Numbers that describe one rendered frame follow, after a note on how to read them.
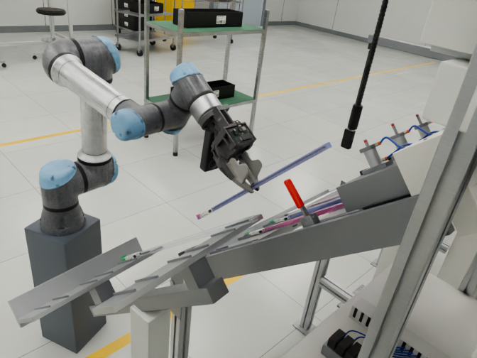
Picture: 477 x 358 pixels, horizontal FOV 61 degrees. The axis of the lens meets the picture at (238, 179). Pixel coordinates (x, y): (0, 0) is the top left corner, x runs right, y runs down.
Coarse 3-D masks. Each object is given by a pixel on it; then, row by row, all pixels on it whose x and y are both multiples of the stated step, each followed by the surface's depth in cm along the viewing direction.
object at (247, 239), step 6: (276, 228) 108; (282, 228) 107; (258, 234) 114; (264, 234) 107; (270, 234) 104; (240, 240) 120; (246, 240) 112; (252, 240) 103; (258, 240) 101; (228, 246) 111; (234, 246) 108; (210, 252) 114; (216, 252) 111
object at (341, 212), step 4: (340, 208) 91; (344, 208) 90; (332, 212) 92; (336, 212) 88; (340, 212) 86; (344, 212) 83; (348, 212) 79; (352, 212) 76; (328, 216) 88; (332, 216) 85; (336, 216) 81; (340, 216) 78; (320, 220) 85; (324, 220) 81
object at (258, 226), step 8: (320, 192) 149; (304, 200) 144; (288, 208) 137; (272, 216) 132; (280, 216) 134; (256, 224) 127; (264, 224) 129; (280, 232) 132; (232, 240) 120; (216, 248) 116
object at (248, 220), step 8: (224, 224) 78; (232, 224) 75; (240, 224) 74; (200, 232) 83; (208, 232) 81; (216, 232) 79; (176, 240) 90; (184, 240) 87; (192, 240) 85; (152, 248) 97; (160, 248) 94; (168, 248) 92
